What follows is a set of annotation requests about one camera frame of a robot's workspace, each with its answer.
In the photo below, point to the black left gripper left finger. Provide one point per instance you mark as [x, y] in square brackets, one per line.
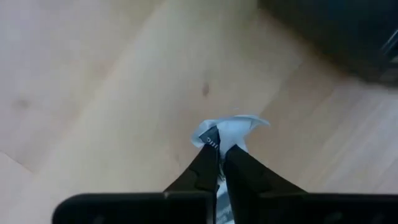
[186, 199]

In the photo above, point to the large white blue-print packet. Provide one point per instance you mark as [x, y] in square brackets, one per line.
[233, 130]

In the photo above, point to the black plastic basket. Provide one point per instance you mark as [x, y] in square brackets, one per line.
[326, 31]

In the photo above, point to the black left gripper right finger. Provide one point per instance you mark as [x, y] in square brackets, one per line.
[264, 202]

